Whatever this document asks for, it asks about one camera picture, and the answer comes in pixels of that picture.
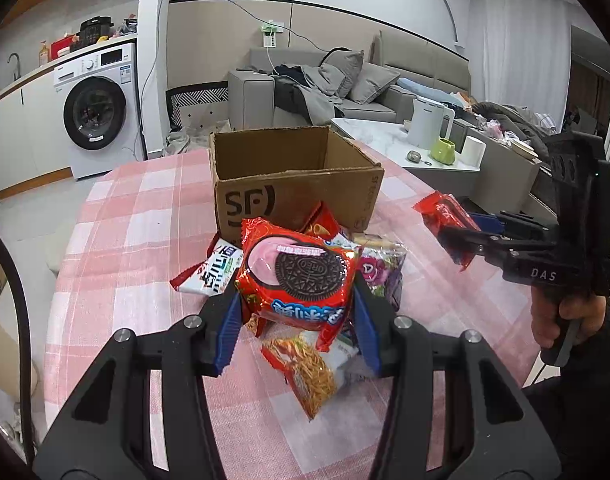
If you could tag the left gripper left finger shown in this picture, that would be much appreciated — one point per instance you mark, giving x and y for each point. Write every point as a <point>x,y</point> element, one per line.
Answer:
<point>103,430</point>

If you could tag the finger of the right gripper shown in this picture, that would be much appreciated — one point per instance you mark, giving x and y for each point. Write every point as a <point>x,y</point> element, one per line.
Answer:
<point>463,245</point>
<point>516,226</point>

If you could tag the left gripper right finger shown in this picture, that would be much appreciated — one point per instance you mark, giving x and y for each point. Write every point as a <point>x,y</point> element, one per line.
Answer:
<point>491,430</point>

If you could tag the small red snack packet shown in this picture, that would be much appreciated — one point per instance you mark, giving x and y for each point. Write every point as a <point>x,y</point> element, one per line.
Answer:
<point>440,211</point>

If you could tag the red Oreo snack pack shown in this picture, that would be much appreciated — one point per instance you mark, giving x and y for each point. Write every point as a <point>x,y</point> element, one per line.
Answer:
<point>296,279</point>

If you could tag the white red noodle snack pack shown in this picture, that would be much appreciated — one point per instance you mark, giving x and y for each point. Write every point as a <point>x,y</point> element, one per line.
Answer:
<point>212,276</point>

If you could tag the red chips bag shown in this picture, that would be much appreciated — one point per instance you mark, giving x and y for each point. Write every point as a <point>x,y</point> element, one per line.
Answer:
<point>321,223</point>

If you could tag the person's right hand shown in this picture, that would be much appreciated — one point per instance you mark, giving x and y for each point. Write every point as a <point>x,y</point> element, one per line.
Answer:
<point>589,311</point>

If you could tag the white paper roll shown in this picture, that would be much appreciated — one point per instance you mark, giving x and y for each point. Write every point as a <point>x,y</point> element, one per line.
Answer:
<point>473,151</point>

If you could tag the purple grape candy bag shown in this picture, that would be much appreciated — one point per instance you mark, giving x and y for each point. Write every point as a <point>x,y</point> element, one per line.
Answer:
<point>380,263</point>

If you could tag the green cup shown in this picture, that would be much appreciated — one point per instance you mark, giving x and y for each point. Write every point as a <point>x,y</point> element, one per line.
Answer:
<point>444,151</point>

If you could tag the small metal tea strainer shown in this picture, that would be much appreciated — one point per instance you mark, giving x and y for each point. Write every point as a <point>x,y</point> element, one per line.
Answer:
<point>417,158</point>

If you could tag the white electric kettle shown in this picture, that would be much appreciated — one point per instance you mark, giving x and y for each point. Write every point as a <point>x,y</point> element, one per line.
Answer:
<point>430,122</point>

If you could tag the white marble coffee table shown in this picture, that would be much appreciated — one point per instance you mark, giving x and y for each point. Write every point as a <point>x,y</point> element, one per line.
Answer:
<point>389,140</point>

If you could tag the grey sofa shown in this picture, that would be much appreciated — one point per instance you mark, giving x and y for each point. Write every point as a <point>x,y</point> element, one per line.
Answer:
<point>424,67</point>

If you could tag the orange crispy noodle snack bag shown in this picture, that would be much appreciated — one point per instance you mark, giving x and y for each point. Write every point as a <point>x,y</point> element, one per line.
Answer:
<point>314,376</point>

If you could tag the grey cushion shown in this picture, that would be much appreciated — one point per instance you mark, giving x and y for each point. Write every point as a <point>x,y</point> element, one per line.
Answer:
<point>372,81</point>

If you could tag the brown SF cardboard box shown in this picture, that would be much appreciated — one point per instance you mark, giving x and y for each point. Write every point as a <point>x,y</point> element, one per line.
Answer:
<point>283,174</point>

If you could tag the dark clothes on sofa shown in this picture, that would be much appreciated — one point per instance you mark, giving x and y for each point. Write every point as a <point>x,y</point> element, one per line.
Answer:
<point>310,92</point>

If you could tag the pink plaid tablecloth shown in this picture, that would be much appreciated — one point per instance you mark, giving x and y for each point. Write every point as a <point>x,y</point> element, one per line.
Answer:
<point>145,222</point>

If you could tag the black patterned pet fence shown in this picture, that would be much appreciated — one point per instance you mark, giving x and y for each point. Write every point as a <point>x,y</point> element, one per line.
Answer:
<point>197,105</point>

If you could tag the white kitchen cabinet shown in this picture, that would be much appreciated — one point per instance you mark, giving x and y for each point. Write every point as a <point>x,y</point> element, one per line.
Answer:
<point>33,141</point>

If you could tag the white washing machine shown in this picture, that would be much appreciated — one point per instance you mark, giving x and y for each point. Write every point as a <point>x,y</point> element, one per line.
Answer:
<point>98,100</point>

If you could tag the black cooker on counter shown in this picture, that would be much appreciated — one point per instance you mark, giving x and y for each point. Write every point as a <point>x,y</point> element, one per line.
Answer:
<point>91,31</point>

